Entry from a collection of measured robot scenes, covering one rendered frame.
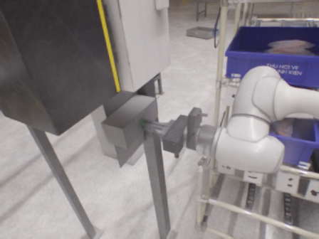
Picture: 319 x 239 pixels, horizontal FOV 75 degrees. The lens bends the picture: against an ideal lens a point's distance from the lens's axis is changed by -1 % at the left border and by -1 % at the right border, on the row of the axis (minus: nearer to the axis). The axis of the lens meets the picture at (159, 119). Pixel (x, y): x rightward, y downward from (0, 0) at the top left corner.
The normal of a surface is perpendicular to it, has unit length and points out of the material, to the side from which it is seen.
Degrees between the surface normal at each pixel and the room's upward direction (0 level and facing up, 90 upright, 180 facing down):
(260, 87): 36
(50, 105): 90
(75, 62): 90
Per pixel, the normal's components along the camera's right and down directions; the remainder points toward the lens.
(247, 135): -0.31, -0.44
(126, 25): 0.87, 0.21
